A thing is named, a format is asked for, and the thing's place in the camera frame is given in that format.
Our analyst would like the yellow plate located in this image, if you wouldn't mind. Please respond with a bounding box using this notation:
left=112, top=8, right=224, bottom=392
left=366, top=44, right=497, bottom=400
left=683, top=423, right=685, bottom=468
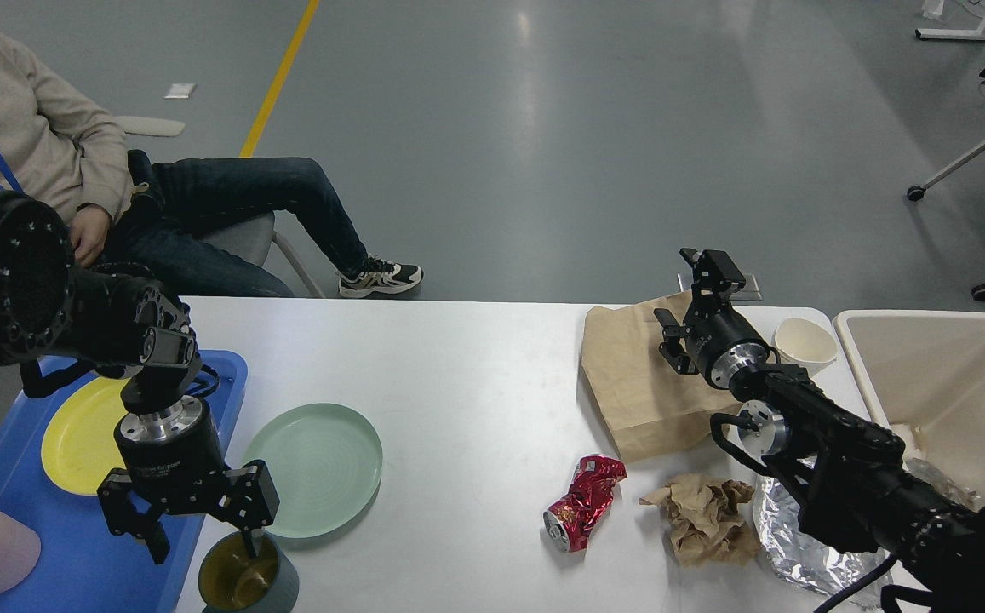
left=40, top=379, right=127, bottom=497

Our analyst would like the white desk leg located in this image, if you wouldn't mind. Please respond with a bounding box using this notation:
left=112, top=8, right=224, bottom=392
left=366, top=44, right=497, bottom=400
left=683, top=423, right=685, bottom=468
left=913, top=1, right=985, bottom=43

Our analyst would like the foil trash in bin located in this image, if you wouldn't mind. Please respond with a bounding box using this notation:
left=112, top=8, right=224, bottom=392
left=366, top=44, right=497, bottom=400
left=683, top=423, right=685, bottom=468
left=903, top=457, right=985, bottom=511

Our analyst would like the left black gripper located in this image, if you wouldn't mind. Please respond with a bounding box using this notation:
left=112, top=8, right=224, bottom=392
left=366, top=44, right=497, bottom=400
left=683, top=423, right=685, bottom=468
left=96, top=396, right=279, bottom=565

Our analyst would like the crushed red can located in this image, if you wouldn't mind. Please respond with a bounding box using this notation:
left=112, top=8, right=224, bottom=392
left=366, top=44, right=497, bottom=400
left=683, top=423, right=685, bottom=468
left=542, top=455, right=626, bottom=553

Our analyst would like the blue plastic tray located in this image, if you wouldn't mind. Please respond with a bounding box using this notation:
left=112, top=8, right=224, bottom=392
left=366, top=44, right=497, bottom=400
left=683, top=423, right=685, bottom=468
left=0, top=374, right=207, bottom=612

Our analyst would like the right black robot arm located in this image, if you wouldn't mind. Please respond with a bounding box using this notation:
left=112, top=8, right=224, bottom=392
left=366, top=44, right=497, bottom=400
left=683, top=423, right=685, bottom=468
left=653, top=248, right=985, bottom=612

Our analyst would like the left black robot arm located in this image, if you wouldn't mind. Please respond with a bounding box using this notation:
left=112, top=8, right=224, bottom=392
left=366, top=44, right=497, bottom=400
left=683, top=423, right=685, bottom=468
left=0, top=190, right=279, bottom=564

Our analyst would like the brown paper bag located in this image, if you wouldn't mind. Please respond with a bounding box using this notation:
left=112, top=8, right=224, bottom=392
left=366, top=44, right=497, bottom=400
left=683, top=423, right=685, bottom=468
left=581, top=292, right=740, bottom=463

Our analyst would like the seated person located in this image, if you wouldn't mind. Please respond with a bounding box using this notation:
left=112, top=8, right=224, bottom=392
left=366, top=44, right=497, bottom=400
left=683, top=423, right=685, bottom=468
left=0, top=32, right=425, bottom=299

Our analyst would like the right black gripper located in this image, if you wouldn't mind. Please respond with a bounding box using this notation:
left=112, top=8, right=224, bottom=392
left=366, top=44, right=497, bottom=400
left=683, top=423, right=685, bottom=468
left=653, top=248, right=772, bottom=389

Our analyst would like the white paper cup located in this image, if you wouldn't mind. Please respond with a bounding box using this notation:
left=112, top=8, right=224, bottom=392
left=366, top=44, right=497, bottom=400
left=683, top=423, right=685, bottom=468
left=773, top=318, right=839, bottom=377

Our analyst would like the dark teal mug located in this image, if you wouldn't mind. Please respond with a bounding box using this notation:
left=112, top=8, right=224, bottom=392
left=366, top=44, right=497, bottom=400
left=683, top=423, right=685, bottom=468
left=198, top=533, right=301, bottom=612

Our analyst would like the crumpled brown paper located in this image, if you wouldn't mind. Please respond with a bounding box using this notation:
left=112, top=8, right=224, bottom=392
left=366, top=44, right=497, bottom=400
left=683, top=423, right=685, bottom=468
left=639, top=473, right=761, bottom=567

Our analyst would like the light green plate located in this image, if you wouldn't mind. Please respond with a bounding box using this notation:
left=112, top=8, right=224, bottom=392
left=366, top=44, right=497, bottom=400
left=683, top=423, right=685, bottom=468
left=243, top=403, right=384, bottom=539

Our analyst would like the crumpled aluminium foil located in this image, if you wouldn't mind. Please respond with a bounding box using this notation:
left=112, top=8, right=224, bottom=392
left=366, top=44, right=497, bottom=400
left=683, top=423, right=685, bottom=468
left=752, top=476, right=888, bottom=598

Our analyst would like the beige plastic bin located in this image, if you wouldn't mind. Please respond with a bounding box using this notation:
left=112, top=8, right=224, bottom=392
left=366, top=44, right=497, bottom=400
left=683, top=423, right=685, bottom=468
left=833, top=310, right=985, bottom=503

